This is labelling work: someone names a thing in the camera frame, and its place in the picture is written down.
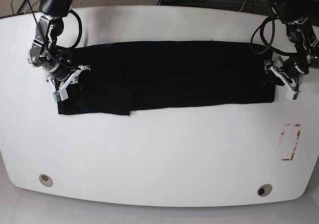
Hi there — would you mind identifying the left table cable grommet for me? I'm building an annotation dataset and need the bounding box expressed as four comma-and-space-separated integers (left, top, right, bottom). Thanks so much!
39, 174, 53, 187

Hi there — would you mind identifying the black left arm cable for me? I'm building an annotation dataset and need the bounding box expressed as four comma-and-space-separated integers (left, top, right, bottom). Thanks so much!
250, 0, 297, 58

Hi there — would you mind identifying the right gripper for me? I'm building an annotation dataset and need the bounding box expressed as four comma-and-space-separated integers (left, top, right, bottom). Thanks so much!
46, 65, 91, 92

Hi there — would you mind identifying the red tape rectangle marking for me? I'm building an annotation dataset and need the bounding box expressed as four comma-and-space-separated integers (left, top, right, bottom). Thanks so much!
279, 123, 301, 161

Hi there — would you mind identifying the black t-shirt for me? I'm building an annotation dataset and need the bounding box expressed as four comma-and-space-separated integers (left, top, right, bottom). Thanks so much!
57, 41, 276, 115

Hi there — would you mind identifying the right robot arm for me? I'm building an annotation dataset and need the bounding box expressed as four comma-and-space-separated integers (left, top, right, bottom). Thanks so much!
28, 0, 83, 88

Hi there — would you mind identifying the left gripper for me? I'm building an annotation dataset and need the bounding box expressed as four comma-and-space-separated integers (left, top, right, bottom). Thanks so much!
264, 56, 309, 92

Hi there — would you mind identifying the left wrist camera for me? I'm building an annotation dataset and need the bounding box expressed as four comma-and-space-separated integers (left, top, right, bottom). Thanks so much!
286, 87, 300, 101

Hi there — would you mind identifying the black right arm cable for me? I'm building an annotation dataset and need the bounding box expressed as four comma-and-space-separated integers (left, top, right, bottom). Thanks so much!
21, 0, 83, 70

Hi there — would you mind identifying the table cable grommet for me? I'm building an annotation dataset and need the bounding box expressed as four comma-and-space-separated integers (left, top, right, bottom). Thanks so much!
257, 184, 272, 197
39, 174, 53, 187

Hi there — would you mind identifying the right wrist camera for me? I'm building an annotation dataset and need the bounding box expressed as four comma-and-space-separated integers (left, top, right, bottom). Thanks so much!
53, 90, 68, 102

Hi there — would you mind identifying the right table cable grommet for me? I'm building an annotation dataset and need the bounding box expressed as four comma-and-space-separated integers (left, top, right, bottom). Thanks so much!
257, 184, 272, 197

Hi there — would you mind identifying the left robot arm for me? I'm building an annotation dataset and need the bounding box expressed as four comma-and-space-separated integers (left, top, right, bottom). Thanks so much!
260, 0, 319, 93

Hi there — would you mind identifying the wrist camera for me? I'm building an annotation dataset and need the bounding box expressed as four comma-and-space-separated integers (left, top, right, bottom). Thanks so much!
53, 90, 68, 102
286, 87, 300, 101

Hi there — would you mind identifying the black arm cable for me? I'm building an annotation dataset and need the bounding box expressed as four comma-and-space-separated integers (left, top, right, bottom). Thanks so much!
250, 0, 297, 58
21, 0, 83, 70

